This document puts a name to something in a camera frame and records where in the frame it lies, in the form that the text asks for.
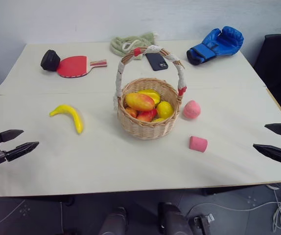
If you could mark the red apple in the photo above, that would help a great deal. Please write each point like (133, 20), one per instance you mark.
(146, 115)

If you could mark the orange red mango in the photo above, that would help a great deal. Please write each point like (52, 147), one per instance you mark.
(140, 101)

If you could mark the blue boxing glove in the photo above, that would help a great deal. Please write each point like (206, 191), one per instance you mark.
(216, 45)

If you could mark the black metal bracket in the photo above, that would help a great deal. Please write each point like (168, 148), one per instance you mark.
(204, 221)

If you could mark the black chair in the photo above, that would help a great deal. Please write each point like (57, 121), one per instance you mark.
(277, 71)

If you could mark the small yellow fruit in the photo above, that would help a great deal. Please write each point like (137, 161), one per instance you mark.
(158, 120)

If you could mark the black table frame bar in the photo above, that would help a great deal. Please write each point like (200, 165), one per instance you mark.
(236, 189)

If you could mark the pink ball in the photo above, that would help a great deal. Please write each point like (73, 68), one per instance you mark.
(192, 109)

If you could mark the small orange peach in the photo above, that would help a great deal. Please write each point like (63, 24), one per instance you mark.
(131, 112)

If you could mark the pink cylinder block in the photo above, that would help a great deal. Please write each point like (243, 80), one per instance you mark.
(198, 144)

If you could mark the green towel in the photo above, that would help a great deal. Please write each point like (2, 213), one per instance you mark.
(128, 44)

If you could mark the yellow plastic banana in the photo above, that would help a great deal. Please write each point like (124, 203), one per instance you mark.
(75, 117)

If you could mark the yellow starfruit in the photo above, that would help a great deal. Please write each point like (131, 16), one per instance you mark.
(152, 94)

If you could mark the yellow lemon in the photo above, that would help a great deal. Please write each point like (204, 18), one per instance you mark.
(165, 109)

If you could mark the red table tennis paddle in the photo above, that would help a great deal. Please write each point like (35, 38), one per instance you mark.
(73, 66)

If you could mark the black pouch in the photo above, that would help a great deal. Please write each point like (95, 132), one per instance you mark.
(50, 60)

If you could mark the black smartphone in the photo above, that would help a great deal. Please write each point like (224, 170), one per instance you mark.
(157, 61)

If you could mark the dark rounded shape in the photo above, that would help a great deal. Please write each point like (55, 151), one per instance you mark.
(113, 222)
(173, 220)

